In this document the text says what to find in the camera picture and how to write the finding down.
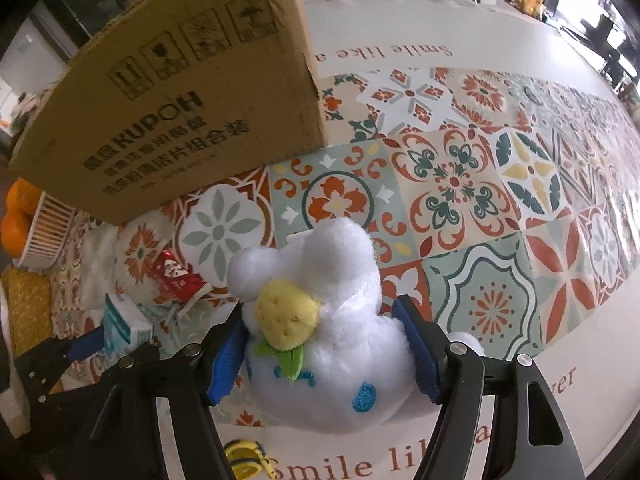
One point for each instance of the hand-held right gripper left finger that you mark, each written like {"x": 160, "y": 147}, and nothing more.
{"x": 224, "y": 366}

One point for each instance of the yellow patterned cloth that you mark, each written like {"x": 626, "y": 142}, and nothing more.
{"x": 30, "y": 305}

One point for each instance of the yellow background boxes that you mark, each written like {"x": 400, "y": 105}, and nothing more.
{"x": 527, "y": 1}

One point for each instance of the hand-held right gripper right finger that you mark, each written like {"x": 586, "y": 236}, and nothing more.
{"x": 416, "y": 347}

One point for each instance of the small white teal carton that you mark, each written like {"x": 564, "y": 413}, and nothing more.
{"x": 122, "y": 330}

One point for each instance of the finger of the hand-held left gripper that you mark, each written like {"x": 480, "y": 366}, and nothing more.
{"x": 86, "y": 347}

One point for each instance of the white plush toy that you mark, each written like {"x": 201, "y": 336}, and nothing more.
{"x": 325, "y": 320}

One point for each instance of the yellow blue small toy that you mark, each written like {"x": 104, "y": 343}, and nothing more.
{"x": 242, "y": 455}

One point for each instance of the red snack packet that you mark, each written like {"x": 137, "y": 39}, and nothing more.
{"x": 175, "y": 277}

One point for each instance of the orange fruit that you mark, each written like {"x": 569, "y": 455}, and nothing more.
{"x": 22, "y": 196}
{"x": 14, "y": 232}

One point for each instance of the white slotted basket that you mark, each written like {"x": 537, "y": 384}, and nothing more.
{"x": 45, "y": 232}

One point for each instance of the brown cardboard box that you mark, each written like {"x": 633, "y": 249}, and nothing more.
{"x": 190, "y": 85}

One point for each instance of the patterned tile print tablecloth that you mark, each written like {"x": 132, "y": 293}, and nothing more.
{"x": 460, "y": 185}

